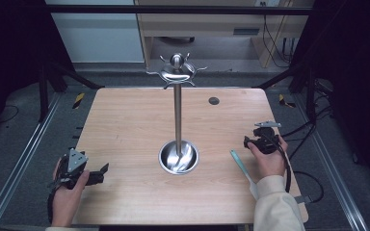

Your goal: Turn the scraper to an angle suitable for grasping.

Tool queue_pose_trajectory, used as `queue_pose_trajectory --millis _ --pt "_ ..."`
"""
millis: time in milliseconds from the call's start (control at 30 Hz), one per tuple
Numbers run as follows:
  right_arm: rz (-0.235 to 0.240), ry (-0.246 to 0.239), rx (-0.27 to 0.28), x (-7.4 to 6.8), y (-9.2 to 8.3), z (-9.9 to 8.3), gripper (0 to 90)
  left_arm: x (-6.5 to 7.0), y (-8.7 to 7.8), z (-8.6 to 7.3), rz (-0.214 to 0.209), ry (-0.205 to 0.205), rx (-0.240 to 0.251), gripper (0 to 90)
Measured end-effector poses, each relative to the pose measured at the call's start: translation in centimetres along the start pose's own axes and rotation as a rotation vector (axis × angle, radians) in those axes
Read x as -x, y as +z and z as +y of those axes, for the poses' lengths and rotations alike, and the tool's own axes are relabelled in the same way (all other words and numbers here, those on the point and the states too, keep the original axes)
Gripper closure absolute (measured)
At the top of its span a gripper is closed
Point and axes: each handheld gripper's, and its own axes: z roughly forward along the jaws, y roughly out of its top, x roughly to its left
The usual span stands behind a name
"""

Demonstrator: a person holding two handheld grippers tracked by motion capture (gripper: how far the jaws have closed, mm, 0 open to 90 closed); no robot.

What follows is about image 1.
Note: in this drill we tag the stainless steel utensil rack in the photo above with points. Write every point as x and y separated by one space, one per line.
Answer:
177 112

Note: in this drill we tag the person's right hand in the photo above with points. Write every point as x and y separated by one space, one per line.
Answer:
269 163

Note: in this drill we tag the yellow black tape strip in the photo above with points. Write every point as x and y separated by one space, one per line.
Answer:
284 101
79 100

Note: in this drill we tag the white cabinet panel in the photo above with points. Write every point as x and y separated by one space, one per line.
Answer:
99 35

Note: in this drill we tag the dark round table grommet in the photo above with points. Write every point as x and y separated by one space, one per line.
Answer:
214 100

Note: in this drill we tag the dark curtain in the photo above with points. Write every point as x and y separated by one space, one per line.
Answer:
9 48
353 80

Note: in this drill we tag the aluminium floor rail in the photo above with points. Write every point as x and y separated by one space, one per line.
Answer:
334 173
19 160

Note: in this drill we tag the black horizontal frame bar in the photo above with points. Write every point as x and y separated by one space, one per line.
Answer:
173 9

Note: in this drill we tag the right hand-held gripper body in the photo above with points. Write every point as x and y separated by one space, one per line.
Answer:
266 142

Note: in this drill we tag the person's left hand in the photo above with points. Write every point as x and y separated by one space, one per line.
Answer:
65 202

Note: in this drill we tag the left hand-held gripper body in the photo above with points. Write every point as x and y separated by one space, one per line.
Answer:
76 160

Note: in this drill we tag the light green toothbrush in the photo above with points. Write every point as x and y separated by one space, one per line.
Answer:
241 165

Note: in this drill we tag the black metal stand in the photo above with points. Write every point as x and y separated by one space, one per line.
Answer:
53 80
302 80

